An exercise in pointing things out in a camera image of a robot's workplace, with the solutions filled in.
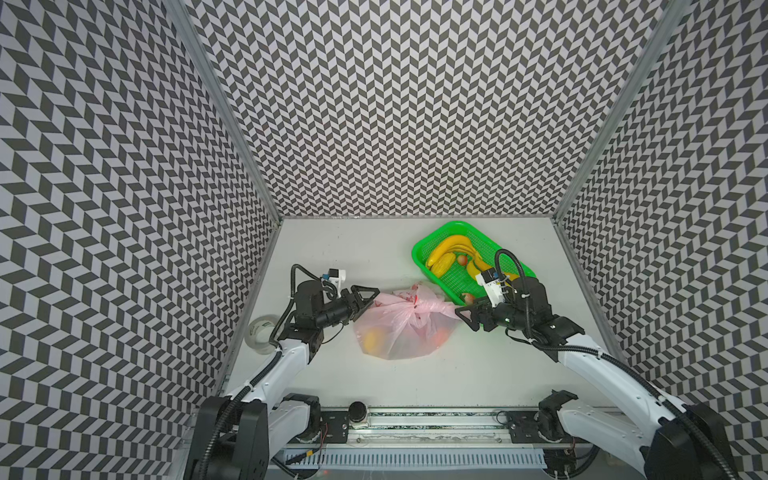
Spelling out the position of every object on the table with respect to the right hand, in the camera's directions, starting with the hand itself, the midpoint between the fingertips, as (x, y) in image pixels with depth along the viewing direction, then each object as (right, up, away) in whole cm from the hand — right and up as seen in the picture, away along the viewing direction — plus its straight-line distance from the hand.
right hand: (466, 315), depth 80 cm
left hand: (-24, +5, 0) cm, 25 cm away
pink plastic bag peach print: (-16, -1, -6) cm, 17 cm away
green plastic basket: (+2, +14, +22) cm, 27 cm away
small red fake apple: (+4, +13, +22) cm, 26 cm away
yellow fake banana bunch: (-4, +14, +18) cm, 23 cm away
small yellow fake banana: (+7, +11, +21) cm, 25 cm away
